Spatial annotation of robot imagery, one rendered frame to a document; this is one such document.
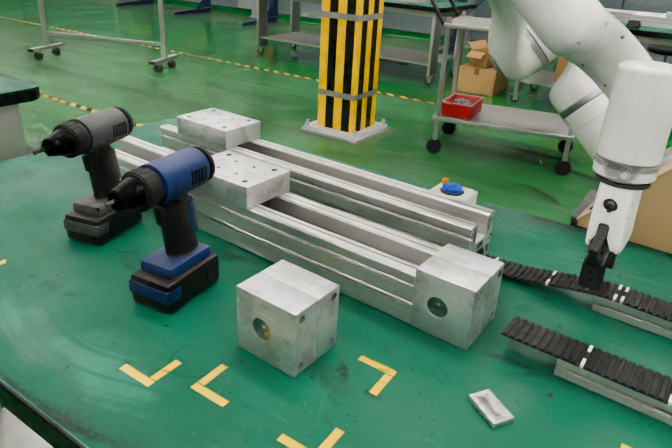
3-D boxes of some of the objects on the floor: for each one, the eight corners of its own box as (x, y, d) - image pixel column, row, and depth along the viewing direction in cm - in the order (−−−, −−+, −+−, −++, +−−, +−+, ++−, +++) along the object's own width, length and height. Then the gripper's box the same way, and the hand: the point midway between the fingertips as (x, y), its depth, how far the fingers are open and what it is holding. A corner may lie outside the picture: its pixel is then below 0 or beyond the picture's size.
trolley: (571, 152, 413) (604, 5, 373) (569, 177, 366) (607, 12, 326) (430, 130, 447) (447, -8, 406) (412, 150, 399) (429, -3, 359)
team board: (27, 60, 606) (-7, -154, 528) (59, 53, 650) (31, -146, 572) (157, 74, 575) (140, -151, 497) (181, 66, 620) (169, -142, 542)
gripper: (611, 150, 91) (586, 248, 98) (580, 180, 78) (554, 290, 85) (663, 162, 87) (633, 263, 94) (640, 196, 74) (607, 310, 81)
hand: (597, 269), depth 89 cm, fingers open, 8 cm apart
